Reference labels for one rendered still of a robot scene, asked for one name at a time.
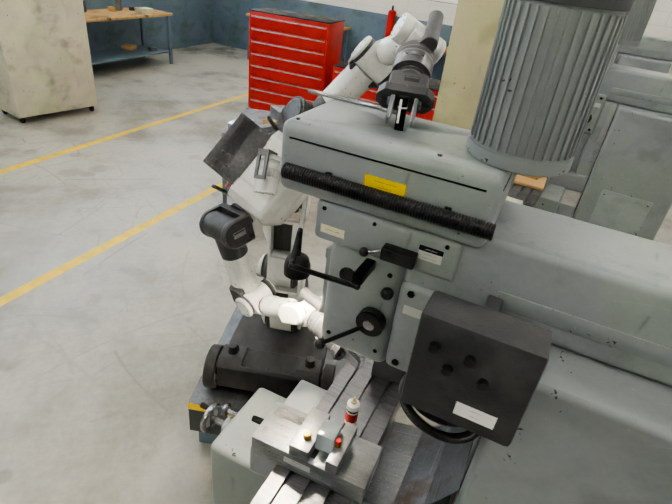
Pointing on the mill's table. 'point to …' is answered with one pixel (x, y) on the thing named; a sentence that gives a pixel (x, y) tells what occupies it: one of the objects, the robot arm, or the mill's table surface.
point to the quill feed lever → (371, 325)
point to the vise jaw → (311, 434)
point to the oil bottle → (352, 411)
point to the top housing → (395, 164)
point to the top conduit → (389, 201)
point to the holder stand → (387, 371)
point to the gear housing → (344, 226)
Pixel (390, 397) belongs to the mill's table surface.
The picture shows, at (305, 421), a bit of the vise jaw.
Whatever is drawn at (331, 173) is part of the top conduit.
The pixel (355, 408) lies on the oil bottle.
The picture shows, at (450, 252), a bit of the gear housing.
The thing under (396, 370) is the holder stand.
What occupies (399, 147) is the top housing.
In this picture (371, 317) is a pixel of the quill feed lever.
